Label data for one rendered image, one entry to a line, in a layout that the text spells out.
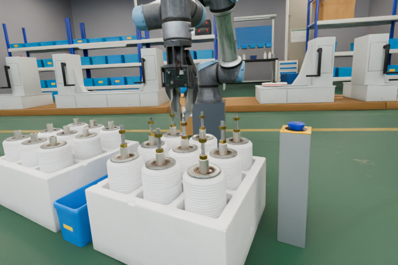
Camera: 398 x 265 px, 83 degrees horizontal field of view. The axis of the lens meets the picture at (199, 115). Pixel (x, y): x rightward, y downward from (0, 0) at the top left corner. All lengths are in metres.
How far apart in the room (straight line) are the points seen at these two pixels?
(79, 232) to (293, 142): 0.62
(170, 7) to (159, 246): 0.55
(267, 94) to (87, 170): 2.24
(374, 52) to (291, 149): 2.63
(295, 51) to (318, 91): 4.27
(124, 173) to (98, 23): 10.26
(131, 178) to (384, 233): 0.72
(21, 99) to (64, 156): 3.14
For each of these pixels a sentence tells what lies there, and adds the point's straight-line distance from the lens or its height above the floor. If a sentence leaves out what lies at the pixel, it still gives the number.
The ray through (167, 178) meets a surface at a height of 0.23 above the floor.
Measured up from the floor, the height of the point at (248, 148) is 0.24.
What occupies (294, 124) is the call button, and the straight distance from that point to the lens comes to 0.61.
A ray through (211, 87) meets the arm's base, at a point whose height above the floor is 0.38.
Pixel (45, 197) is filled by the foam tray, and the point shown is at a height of 0.11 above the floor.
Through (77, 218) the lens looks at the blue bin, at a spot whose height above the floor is 0.09.
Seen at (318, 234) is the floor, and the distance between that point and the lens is 0.80.
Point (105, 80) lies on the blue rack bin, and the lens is 6.21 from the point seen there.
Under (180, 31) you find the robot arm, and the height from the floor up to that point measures 0.57.
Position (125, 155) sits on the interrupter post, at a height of 0.26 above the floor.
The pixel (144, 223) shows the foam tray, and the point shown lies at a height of 0.14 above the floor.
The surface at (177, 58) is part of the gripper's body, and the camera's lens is 0.59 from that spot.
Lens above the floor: 0.46
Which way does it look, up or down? 11 degrees down
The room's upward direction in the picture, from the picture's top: 2 degrees counter-clockwise
